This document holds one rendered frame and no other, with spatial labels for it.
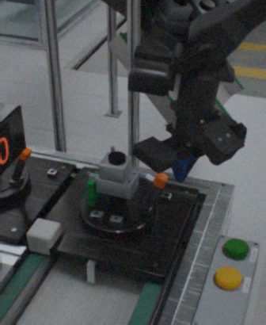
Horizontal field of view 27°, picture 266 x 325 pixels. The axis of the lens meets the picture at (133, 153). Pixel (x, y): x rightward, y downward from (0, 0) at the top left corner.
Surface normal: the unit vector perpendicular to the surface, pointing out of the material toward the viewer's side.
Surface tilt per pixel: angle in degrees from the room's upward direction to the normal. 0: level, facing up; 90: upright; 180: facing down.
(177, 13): 111
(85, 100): 0
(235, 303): 0
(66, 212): 0
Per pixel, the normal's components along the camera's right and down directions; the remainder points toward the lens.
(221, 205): 0.00, -0.84
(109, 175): -0.33, 0.52
